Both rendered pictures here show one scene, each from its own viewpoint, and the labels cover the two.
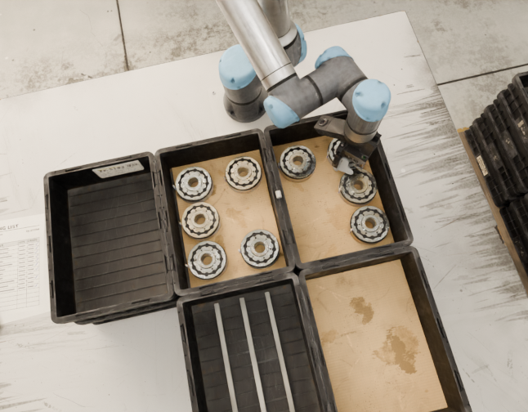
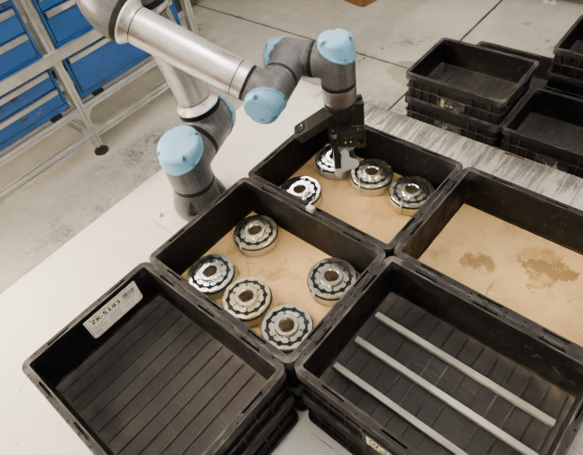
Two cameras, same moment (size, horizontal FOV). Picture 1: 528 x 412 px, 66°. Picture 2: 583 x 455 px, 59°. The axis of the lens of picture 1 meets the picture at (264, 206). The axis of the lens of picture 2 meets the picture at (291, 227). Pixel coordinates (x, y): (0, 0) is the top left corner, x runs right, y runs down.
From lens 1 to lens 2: 0.53 m
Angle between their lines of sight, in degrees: 29
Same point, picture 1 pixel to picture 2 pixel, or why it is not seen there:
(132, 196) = (147, 337)
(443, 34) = not seen: hidden behind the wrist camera
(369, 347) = (519, 285)
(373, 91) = (334, 35)
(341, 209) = (374, 203)
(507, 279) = (556, 179)
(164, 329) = not seen: outside the picture
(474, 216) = (482, 157)
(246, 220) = (294, 271)
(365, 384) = (552, 319)
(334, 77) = (291, 51)
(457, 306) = not seen: hidden behind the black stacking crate
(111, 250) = (162, 408)
